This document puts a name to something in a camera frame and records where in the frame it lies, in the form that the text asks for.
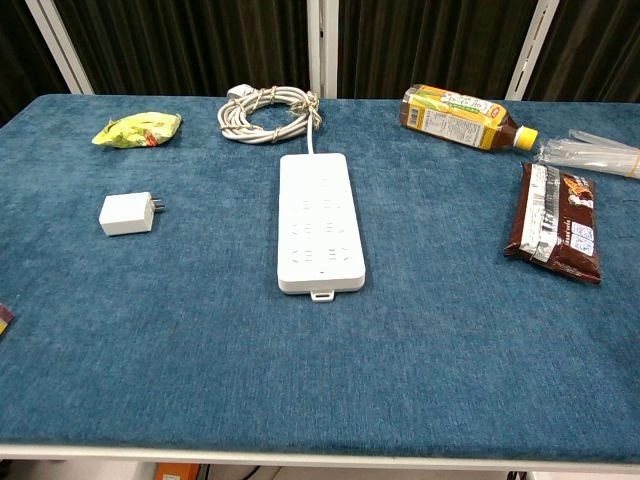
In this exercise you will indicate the white plug adapter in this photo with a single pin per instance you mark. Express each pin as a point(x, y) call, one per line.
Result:
point(125, 215)

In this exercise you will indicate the white power strip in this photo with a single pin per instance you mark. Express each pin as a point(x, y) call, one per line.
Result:
point(320, 220)

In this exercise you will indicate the blue table cloth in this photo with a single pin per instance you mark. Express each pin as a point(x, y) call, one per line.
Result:
point(320, 360)

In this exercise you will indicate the tea bottle yellow cap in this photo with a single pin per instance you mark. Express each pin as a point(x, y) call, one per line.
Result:
point(450, 117)

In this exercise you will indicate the yellow green snack packet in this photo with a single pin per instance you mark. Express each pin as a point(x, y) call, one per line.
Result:
point(137, 131)

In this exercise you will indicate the white table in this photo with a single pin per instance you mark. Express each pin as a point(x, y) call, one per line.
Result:
point(320, 457)

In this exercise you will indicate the black pleated curtain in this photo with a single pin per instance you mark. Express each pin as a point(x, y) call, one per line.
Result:
point(190, 45)
point(600, 50)
point(15, 60)
point(430, 42)

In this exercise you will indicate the brown snack package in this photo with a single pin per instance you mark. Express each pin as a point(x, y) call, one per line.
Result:
point(555, 225)

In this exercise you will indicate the orange box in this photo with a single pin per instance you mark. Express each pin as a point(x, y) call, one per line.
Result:
point(175, 472)

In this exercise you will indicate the clear plastic straw bundle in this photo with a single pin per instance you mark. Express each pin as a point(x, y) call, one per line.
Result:
point(590, 155)

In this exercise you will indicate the dark object at left edge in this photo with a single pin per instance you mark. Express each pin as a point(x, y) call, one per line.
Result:
point(4, 320)

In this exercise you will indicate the white frame post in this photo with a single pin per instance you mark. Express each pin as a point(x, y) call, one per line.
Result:
point(322, 45)
point(532, 50)
point(60, 47)

